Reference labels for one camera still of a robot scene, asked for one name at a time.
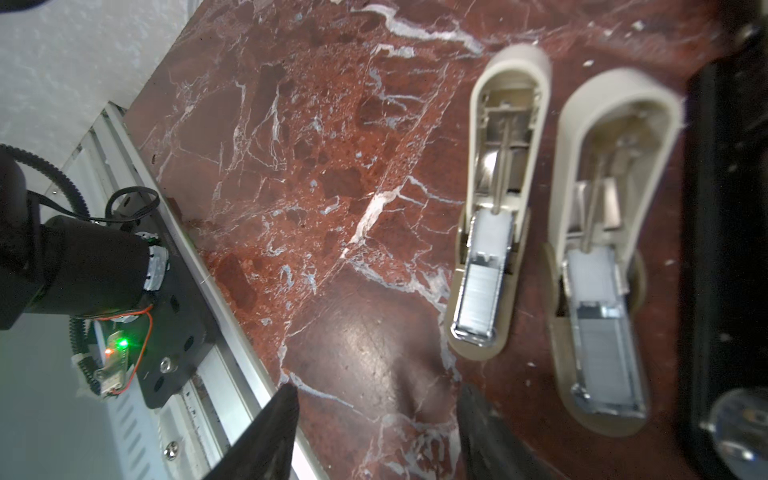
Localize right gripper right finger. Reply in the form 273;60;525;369
457;384;553;479

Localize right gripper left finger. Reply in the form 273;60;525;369
204;383;300;480

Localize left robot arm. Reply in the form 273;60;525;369
1;145;169;330

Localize green circuit board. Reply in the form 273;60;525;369
94;331;133;398

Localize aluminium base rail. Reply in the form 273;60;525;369
63;103;276;479

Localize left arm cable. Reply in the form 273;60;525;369
0;142;91;220

